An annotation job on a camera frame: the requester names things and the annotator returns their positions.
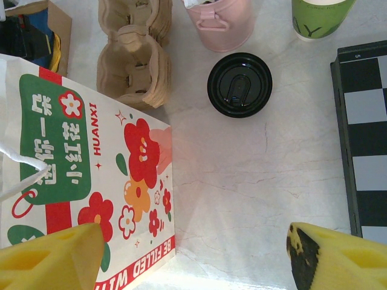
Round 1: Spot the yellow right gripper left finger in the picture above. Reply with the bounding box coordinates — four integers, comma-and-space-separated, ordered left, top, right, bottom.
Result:
0, 222, 105, 290

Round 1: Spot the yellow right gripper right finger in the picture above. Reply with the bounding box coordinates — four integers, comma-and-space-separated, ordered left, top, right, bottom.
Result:
286, 222, 387, 290

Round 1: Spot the blue paper napkin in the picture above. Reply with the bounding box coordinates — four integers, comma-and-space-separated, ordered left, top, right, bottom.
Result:
39, 7, 52, 34

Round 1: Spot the white flower print paper bag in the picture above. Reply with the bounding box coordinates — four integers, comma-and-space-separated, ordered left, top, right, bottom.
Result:
0, 53, 176, 290

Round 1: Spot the yellow paper napkin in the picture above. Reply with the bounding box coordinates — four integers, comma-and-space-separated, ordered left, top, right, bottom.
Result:
50, 31, 63, 73

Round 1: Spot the cardboard napkin box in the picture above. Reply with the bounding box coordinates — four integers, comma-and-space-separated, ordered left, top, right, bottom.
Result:
4, 0, 73, 78

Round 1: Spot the stack of pulp cup carriers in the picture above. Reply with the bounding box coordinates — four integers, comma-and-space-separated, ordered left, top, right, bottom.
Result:
96, 0, 173, 109

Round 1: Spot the black and white chessboard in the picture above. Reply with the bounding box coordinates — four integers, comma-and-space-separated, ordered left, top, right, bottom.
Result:
330, 40, 387, 239

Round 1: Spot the pink metal bucket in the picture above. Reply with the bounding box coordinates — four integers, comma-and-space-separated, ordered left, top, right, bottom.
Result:
184, 0, 257, 53

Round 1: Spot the stack of green paper cups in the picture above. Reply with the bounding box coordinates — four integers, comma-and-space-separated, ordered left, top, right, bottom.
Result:
291, 0, 357, 42

